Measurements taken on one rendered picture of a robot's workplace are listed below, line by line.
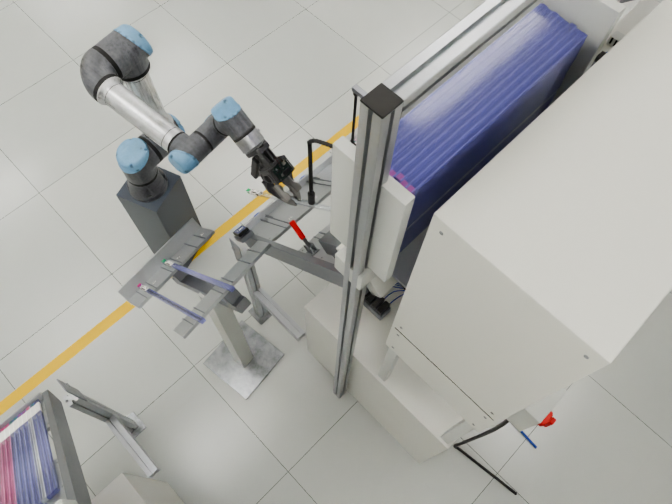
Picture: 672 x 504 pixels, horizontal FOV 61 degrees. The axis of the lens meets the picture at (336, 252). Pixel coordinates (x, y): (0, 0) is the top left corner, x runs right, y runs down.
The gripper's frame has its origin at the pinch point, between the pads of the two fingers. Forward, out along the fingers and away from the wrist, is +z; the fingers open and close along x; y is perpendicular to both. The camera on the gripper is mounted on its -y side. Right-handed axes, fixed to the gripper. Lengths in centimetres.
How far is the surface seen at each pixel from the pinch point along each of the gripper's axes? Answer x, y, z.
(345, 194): -18, 69, -14
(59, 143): -16, -172, -58
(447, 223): -18, 90, -8
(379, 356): -12, 2, 58
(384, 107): -19, 96, -29
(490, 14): 4, 96, -28
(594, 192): 2, 99, 3
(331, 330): -15.2, -9.4, 44.0
